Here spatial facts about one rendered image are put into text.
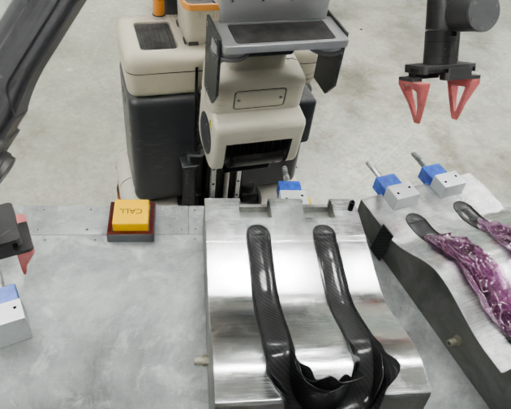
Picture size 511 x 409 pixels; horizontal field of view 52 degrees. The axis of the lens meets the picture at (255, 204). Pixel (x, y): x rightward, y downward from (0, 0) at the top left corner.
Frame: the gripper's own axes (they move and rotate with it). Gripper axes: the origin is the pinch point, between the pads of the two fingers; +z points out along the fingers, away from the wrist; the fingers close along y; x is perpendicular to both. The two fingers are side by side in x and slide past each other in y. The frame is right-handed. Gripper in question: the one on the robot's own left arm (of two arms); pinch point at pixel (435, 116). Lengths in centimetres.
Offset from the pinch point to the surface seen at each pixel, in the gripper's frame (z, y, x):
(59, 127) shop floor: 25, -73, 171
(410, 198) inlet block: 14.1, -5.3, -1.4
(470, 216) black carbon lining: 18.4, 6.1, -4.0
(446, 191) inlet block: 14.4, 3.3, -0.3
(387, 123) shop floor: 35, 82, 152
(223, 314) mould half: 20, -45, -17
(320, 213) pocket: 14.9, -22.3, 0.1
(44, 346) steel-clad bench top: 26, -69, -8
